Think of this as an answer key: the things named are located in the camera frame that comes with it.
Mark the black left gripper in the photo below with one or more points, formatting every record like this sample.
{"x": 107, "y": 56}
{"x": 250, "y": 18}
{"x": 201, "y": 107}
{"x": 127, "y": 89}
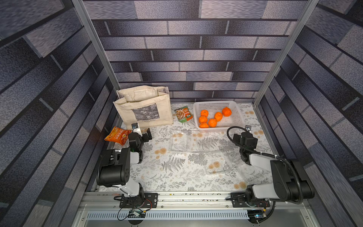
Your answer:
{"x": 144, "y": 136}

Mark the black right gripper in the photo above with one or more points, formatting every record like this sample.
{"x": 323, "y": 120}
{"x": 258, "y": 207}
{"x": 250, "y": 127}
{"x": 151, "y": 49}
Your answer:
{"x": 244, "y": 136}

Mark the orange fruit one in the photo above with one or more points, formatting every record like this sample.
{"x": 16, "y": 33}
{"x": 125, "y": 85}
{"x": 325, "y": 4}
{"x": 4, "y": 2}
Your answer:
{"x": 226, "y": 112}

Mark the orange fruit five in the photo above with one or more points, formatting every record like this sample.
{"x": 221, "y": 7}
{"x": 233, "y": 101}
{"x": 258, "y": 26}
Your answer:
{"x": 218, "y": 116}

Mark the orange fruit four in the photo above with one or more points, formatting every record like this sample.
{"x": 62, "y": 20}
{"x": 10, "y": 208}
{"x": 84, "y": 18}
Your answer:
{"x": 212, "y": 122}

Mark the orange fruit two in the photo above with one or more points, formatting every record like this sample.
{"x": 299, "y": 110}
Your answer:
{"x": 204, "y": 125}

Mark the orange fruit six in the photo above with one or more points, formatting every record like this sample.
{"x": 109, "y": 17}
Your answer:
{"x": 203, "y": 119}

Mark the orange fruit three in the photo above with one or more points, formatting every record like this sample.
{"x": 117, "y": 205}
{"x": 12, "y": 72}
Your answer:
{"x": 204, "y": 113}

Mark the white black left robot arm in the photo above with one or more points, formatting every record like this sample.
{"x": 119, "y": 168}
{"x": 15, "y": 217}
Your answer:
{"x": 115, "y": 165}

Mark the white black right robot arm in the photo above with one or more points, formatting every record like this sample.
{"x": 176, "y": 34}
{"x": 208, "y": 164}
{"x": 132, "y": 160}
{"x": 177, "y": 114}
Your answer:
{"x": 290, "y": 182}

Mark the white plastic perforated basket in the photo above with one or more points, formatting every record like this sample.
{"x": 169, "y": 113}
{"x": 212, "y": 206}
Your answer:
{"x": 235, "y": 119}

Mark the orange red snack bag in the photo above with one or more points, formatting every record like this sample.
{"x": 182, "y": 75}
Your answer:
{"x": 118, "y": 135}

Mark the cream Monet canvas tote bag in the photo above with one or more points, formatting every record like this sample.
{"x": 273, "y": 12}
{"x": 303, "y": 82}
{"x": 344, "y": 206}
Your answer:
{"x": 145, "y": 105}

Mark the floral patterned table cloth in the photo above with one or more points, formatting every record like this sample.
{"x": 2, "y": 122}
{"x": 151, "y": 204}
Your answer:
{"x": 162, "y": 170}

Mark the green red snack packet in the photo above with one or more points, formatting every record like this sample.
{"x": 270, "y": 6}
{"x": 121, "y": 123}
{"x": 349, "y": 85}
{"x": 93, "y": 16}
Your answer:
{"x": 183, "y": 114}

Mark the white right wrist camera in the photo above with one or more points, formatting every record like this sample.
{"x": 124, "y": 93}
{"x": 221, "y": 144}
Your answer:
{"x": 248, "y": 128}

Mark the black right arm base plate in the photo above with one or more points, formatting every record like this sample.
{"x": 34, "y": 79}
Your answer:
{"x": 240, "y": 200}

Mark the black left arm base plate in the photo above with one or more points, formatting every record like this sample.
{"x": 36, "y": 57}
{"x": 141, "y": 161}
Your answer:
{"x": 144, "y": 201}

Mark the aluminium front rail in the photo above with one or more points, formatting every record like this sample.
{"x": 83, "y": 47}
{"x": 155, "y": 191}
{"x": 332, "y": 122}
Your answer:
{"x": 167, "y": 201}

